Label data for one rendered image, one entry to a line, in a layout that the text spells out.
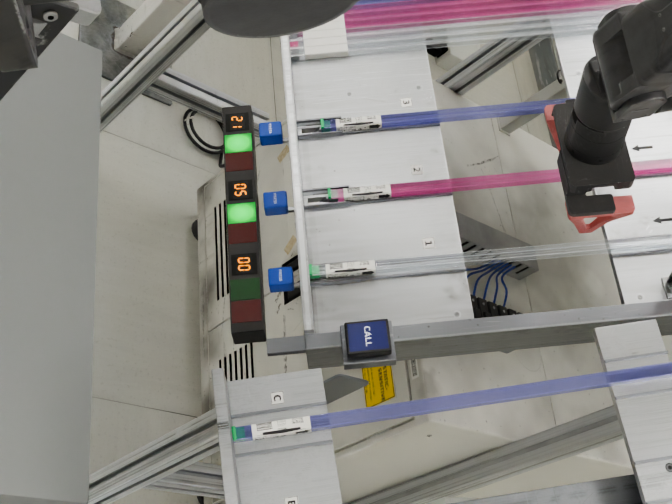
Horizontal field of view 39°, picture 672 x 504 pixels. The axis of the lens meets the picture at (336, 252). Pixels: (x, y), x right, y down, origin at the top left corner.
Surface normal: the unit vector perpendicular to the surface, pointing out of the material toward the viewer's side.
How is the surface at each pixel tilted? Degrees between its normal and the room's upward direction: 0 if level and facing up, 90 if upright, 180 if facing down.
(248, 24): 100
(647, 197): 44
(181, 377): 0
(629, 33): 123
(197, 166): 0
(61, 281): 0
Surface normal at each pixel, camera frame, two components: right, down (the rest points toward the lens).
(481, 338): 0.09, 0.87
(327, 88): -0.03, -0.48
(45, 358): 0.67, -0.41
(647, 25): -0.96, 0.15
